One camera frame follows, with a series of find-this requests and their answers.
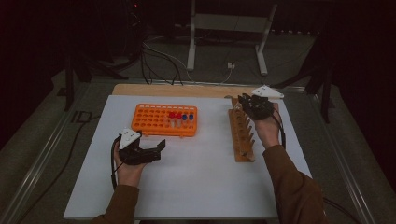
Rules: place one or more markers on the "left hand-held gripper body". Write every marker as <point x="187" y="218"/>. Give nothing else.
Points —
<point x="137" y="155"/>

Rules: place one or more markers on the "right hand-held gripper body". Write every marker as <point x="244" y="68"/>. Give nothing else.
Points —
<point x="260" y="107"/>

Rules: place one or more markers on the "orange plastic tube rack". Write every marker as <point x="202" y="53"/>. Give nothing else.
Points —
<point x="149" y="119"/>

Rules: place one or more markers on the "wooden test tube rack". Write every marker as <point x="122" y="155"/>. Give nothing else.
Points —
<point x="241" y="140"/>

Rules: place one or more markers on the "red and blue capped tubes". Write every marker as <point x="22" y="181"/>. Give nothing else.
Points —
<point x="172" y="115"/>

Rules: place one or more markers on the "red capped plastic tube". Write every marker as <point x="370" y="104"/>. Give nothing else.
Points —
<point x="179" y="116"/>

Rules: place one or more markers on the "blue capped plastic tube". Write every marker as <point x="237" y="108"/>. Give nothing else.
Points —
<point x="184" y="117"/>

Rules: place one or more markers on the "blue cap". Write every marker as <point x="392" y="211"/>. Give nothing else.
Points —
<point x="190" y="117"/>

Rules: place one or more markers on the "person's left hand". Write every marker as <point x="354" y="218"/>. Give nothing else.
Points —
<point x="129" y="175"/>

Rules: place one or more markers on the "person's right hand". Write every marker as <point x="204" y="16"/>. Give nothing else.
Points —
<point x="269" y="132"/>

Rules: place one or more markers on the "white floor plug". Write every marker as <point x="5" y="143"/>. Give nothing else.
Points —
<point x="231" y="65"/>

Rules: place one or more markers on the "white table sheet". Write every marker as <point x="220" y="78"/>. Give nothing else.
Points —
<point x="199" y="180"/>

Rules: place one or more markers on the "black metal stand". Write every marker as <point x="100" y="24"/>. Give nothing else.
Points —
<point x="69" y="87"/>
<point x="326" y="99"/>

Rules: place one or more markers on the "white metal stand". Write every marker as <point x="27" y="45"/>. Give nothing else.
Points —
<point x="229" y="22"/>

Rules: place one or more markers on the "black power strip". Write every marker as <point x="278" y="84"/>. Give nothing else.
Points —
<point x="292" y="32"/>

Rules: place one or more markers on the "black equipment tower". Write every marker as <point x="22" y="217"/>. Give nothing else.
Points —
<point x="135" y="28"/>

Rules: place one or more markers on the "aluminium floor rail frame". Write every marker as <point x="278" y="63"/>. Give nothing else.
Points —
<point x="38" y="165"/>

